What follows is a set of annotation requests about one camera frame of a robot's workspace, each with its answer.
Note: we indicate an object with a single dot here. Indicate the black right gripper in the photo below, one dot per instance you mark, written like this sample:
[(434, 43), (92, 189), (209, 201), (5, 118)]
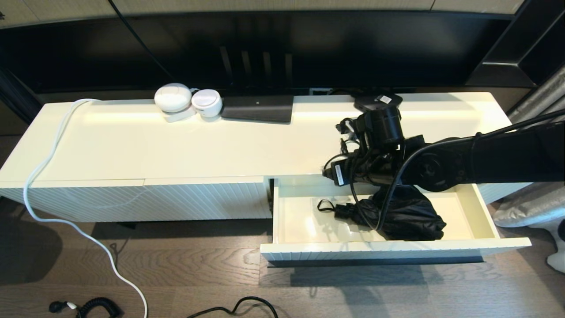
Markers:
[(357, 172)]

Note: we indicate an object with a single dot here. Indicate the white fluted drawer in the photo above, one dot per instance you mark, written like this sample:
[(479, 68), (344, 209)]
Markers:
[(309, 225)]

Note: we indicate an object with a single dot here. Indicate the black umbrella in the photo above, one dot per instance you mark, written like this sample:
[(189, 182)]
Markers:
[(419, 221)]

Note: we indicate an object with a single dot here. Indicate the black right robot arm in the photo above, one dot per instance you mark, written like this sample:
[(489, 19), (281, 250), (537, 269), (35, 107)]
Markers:
[(507, 154)]

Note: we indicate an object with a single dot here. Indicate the white long TV cabinet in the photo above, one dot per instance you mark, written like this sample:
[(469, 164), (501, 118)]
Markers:
[(176, 145)]

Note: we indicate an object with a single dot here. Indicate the black set-top box white label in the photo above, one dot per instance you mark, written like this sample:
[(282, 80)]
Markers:
[(375, 100)]

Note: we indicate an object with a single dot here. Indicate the black flat router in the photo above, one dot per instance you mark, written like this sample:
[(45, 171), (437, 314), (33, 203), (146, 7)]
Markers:
[(257, 109)]

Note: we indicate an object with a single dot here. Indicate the black television screen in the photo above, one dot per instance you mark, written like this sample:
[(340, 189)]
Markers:
[(309, 44)]

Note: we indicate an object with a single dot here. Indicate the small white round device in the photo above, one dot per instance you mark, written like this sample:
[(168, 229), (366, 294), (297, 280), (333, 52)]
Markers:
[(207, 104)]

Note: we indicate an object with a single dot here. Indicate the white flat device base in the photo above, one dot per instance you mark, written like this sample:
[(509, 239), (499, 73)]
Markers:
[(178, 117)]

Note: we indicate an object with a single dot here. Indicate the large white round device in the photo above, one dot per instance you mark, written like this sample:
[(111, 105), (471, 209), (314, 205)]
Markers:
[(173, 98)]

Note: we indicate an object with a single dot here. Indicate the black wall shelf unit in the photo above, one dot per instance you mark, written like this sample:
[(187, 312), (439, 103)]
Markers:
[(529, 44)]

